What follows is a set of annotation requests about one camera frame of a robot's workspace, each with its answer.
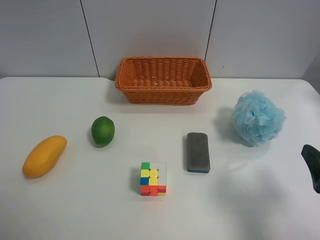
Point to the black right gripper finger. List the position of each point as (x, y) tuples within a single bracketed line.
[(311, 157)]

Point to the green lemon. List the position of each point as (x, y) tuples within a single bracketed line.
[(102, 131)]

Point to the orange wicker basket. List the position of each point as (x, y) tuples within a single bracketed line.
[(163, 80)]

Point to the blue bath loofah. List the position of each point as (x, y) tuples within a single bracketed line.
[(256, 118)]

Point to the grey board eraser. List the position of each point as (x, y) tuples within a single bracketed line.
[(198, 158)]

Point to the colourful puzzle cube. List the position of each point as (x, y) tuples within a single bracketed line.
[(153, 179)]

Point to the yellow mango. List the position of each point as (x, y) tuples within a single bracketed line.
[(44, 156)]

